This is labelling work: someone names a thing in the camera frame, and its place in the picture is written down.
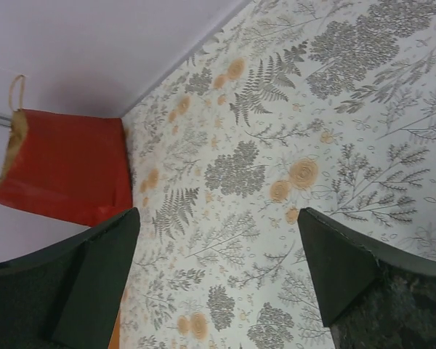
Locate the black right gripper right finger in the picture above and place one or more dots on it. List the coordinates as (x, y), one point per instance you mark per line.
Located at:
(370, 294)

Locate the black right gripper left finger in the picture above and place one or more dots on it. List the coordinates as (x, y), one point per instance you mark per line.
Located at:
(67, 295)

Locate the red paper bag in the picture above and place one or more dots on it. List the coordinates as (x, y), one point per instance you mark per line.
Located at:
(68, 167)

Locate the floral patterned table mat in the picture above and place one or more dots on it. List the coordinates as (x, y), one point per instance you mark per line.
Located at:
(328, 104)

